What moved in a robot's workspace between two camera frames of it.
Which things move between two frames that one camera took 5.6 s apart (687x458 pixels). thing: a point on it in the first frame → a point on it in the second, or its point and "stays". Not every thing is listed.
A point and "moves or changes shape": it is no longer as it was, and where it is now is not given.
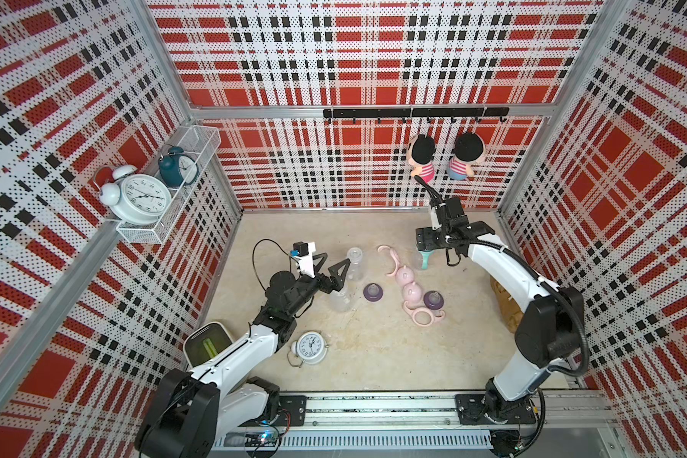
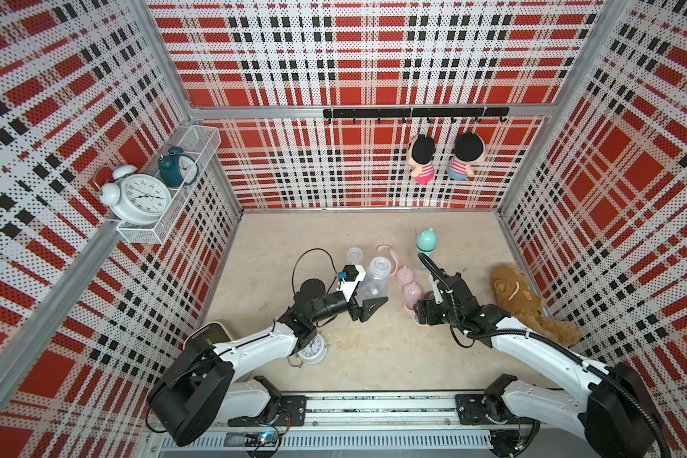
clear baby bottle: (339, 301) moves or changes shape
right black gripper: (424, 239) → (426, 306)
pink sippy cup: (417, 310) stays
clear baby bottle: (355, 269) stays
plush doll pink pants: (420, 153) stays
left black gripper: (335, 282) → (364, 312)
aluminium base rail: (578, 421) stays
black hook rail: (417, 113) stays
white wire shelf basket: (199, 142) stays
